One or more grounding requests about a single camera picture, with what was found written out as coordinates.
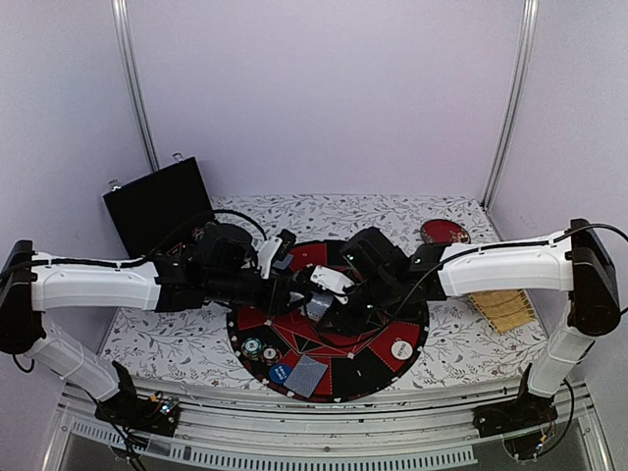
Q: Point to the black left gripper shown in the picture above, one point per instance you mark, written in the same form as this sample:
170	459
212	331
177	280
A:
280	294

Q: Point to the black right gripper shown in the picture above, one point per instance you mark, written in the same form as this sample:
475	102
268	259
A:
343	324

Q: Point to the blue playing card deck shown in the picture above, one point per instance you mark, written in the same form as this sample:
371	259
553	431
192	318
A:
318	305

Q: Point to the white dealer button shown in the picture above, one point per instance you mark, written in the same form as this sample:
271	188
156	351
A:
402	350

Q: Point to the poker chip stack red top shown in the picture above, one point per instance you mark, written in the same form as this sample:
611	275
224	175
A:
270	355

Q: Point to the poker chip stack teal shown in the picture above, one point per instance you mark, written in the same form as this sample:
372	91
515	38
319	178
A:
253	348

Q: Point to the blue small blind button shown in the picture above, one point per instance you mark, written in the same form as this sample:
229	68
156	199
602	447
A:
279	373

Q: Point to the blue backed dealt cards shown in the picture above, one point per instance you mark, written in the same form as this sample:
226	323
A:
306	375

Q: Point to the blue backed playing card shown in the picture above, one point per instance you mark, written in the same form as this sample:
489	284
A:
283	264

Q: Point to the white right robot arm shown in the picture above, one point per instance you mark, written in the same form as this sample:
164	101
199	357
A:
574	261

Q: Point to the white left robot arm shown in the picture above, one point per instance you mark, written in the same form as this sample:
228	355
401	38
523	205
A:
221	266

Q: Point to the round red black poker mat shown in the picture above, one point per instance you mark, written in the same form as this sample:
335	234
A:
357	366

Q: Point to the red floral round plate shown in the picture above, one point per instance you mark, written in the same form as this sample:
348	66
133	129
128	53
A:
442	231

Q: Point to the floral table cloth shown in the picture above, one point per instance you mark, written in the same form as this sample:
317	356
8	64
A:
462	348

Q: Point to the woven bamboo tray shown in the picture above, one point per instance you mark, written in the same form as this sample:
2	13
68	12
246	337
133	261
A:
505	310

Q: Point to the black poker chip case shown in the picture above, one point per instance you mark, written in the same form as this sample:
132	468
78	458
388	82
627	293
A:
161	209

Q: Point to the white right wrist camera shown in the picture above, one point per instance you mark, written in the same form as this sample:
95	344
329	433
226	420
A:
331	280

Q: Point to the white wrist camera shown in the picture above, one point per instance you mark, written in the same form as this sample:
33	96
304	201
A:
274	249
331	280

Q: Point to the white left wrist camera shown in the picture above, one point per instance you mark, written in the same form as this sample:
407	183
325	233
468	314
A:
274	249

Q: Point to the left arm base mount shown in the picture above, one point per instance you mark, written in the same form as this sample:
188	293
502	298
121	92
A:
156	415

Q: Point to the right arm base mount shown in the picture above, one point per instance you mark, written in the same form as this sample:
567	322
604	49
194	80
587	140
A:
519	422

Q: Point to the right aluminium frame post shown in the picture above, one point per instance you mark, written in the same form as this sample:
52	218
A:
523	55

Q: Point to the aluminium frame post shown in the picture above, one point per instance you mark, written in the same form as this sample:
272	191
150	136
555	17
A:
523	55
122	26

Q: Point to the left aluminium frame post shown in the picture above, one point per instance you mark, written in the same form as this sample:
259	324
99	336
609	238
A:
122	26

